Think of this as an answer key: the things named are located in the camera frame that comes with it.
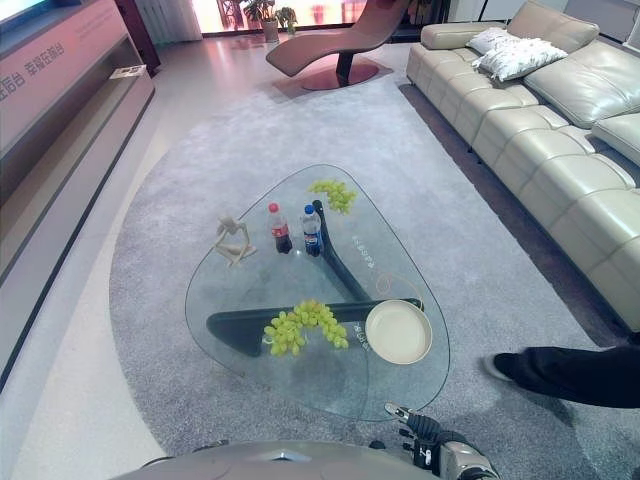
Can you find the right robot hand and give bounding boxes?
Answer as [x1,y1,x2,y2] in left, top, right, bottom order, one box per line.
[384,402,469,470]

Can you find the person's leg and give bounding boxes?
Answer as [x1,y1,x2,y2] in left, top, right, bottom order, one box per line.
[483,345,640,410]

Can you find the small green grape bunch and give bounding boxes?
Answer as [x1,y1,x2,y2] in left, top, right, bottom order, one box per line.
[307,179,359,215]

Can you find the grey area rug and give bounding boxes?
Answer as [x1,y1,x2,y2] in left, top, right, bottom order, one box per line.
[108,74,627,480]

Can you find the white fringed throw pillow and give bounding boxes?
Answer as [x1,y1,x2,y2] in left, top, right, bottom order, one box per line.
[472,37,569,82]
[465,27,521,56]

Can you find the potted green plant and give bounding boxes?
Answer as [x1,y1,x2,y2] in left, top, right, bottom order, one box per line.
[239,0,281,43]

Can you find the beige abstract figure sculpture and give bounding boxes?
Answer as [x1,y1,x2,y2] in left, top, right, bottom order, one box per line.
[215,215,258,269]

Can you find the beige leather sofa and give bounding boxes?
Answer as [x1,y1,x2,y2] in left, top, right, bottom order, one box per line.
[405,0,640,327]

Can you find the black table base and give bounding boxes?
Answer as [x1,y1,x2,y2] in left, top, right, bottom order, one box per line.
[206,199,425,358]

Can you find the silver robot torso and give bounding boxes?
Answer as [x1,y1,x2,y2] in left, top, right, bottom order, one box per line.
[112,438,444,480]

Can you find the red cap cola bottle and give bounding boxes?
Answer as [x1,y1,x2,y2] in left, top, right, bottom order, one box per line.
[267,202,294,255]

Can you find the cream round plate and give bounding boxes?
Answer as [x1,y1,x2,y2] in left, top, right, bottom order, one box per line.
[364,299,434,366]

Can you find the small potted plant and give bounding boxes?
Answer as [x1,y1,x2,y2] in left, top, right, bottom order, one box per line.
[275,6,299,36]

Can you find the long grey media cabinet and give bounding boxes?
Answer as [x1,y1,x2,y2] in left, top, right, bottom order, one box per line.
[0,0,156,391]

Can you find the glass coffee table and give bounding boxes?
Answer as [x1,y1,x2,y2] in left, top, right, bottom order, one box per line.
[184,163,451,422]

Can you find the brown chaise lounge chair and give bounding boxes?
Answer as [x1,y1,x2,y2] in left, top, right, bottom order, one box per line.
[265,0,412,92]

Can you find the blue cap cola bottle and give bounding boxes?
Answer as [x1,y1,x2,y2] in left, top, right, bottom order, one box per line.
[300,203,323,258]

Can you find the large green grape bunch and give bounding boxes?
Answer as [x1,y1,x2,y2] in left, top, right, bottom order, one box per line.
[263,299,350,358]

